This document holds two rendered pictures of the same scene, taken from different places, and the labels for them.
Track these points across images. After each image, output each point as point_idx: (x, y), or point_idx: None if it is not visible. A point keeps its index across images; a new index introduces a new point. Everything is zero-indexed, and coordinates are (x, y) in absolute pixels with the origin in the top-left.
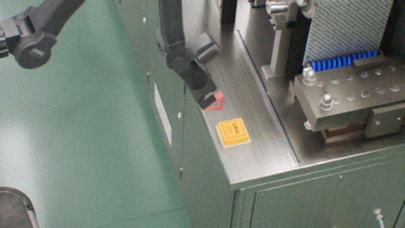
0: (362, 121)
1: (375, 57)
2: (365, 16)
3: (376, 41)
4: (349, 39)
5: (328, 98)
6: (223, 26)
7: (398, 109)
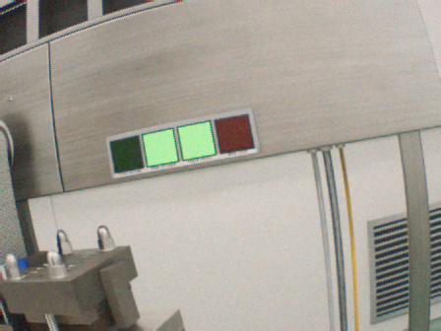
0: (103, 307)
1: (37, 252)
2: (0, 188)
3: (22, 244)
4: (4, 234)
5: (55, 252)
6: None
7: (119, 264)
